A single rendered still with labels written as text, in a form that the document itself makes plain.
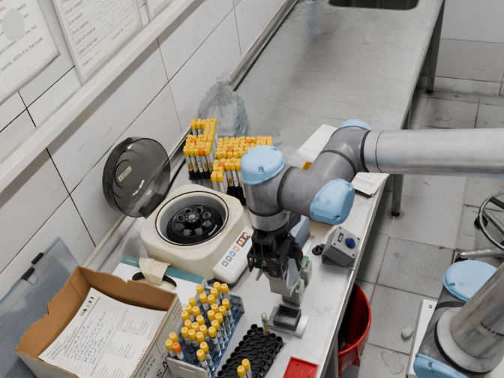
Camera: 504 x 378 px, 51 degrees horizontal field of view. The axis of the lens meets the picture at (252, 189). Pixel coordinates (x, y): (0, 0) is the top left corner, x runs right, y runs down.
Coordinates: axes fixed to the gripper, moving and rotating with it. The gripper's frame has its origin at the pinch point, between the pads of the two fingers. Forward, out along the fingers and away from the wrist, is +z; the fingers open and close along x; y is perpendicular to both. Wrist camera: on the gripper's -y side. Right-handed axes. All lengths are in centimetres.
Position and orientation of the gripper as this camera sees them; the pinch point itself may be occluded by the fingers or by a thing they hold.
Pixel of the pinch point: (281, 274)
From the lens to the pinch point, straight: 115.4
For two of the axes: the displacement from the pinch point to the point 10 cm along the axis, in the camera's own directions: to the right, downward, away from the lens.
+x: 9.2, 1.7, -3.5
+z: 1.2, 7.2, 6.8
